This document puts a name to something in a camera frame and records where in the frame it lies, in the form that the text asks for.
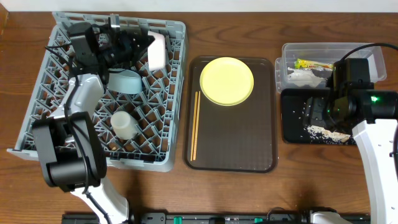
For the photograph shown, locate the wooden chopstick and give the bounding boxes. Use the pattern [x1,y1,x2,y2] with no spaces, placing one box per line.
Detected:
[192,91,201,161]
[190,91,198,161]

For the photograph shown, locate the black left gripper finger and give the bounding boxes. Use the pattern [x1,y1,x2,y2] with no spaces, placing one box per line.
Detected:
[133,34,155,47]
[132,47,148,68]

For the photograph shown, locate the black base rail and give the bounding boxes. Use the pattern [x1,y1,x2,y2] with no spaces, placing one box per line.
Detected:
[61,207,371,224]

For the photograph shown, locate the light blue saucer bowl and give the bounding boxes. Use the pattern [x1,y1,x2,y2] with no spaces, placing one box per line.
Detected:
[107,69,142,95]

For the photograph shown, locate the rice and peanut waste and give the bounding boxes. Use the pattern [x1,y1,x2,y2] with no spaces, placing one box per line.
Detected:
[287,108,356,145]

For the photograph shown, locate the pink white bowl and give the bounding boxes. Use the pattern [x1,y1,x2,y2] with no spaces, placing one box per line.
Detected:
[147,31,166,71]

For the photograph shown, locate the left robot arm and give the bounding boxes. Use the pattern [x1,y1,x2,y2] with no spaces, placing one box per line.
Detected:
[32,22,164,223]

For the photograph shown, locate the green snack wrapper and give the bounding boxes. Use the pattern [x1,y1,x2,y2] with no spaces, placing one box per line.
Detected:
[294,58,333,70]

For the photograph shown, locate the grey plastic dish rack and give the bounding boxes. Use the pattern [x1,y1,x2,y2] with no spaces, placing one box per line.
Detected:
[8,12,188,172]

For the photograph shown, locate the clear plastic waste bin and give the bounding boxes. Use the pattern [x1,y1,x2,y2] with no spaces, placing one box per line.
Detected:
[275,42,387,93]

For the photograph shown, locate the white plastic cup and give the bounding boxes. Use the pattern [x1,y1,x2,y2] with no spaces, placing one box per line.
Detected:
[111,111,139,140]

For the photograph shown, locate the white tissue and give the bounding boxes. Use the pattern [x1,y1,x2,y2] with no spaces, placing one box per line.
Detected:
[287,67,326,88]

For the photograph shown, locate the black waste tray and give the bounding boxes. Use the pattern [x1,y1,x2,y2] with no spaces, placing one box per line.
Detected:
[280,88,329,143]

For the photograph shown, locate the yellow round plate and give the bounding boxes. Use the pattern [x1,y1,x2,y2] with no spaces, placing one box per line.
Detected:
[200,57,254,106]

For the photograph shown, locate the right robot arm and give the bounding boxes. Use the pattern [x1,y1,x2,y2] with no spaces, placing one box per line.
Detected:
[186,42,397,223]

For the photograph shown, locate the dark brown serving tray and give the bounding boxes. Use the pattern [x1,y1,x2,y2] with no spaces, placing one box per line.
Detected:
[183,56,278,173]

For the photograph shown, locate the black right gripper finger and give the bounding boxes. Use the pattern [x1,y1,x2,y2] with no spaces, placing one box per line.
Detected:
[304,97,315,120]
[312,98,326,121]

